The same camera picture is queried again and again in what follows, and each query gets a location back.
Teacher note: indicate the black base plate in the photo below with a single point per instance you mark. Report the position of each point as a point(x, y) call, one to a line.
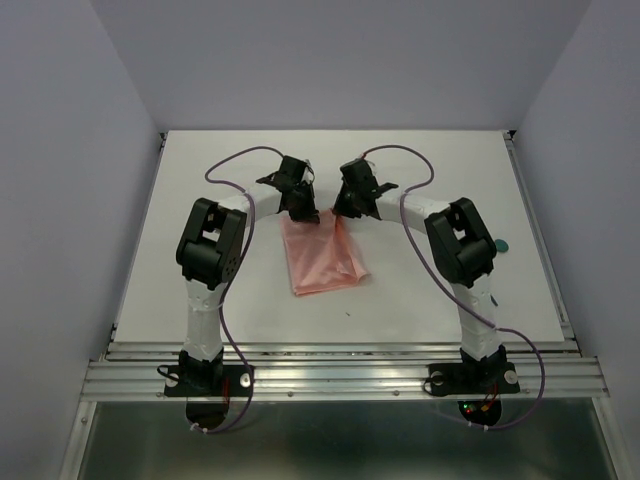
point(231, 381)
point(445, 379)

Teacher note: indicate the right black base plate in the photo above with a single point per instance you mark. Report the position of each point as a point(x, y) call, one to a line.
point(445, 379)

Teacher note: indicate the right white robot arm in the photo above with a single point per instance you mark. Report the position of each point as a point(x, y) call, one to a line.
point(463, 252)

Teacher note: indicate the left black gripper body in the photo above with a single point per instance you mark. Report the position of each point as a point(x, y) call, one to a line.
point(301, 201)

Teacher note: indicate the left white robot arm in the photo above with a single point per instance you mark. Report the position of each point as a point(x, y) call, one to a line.
point(210, 252)

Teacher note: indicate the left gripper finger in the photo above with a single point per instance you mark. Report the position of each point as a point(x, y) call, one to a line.
point(307, 217)
point(307, 198)

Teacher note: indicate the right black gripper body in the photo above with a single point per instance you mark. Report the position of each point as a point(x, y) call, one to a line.
point(354, 194)

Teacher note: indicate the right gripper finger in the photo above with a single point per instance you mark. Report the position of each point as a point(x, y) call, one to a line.
point(351, 212)
point(341, 205)

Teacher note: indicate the pink satin napkin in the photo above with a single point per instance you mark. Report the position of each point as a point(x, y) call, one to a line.
point(321, 257)

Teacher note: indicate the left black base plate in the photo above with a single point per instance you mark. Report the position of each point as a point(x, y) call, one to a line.
point(231, 381)

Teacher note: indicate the teal plastic spoon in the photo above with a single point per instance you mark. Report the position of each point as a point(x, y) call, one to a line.
point(501, 246)

